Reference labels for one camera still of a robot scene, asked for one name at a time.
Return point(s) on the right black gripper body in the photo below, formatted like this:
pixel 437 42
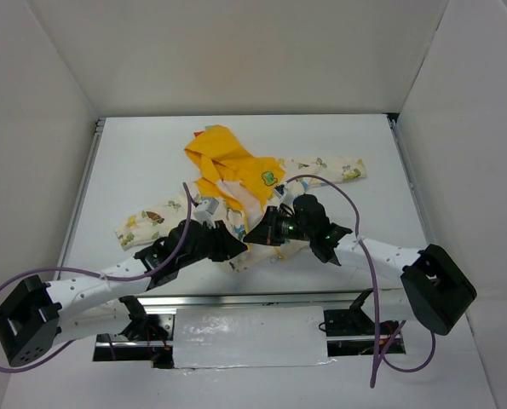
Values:
pixel 272 226

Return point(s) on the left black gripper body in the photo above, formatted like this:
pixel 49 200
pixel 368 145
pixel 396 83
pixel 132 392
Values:
pixel 218 240

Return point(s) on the yellow hooded printed child jacket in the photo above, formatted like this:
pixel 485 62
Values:
pixel 242 184

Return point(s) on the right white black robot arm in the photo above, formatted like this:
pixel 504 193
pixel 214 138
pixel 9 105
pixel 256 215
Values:
pixel 429 287

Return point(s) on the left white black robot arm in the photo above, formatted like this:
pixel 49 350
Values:
pixel 38 315

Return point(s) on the white foil covered panel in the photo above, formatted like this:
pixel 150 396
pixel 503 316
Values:
pixel 223 338

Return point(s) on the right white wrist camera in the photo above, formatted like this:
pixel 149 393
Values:
pixel 283 194

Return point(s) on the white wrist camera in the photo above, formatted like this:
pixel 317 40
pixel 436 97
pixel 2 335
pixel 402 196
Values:
pixel 204 212
pixel 283 194

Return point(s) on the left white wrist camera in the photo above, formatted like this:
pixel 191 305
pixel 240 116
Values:
pixel 204 212

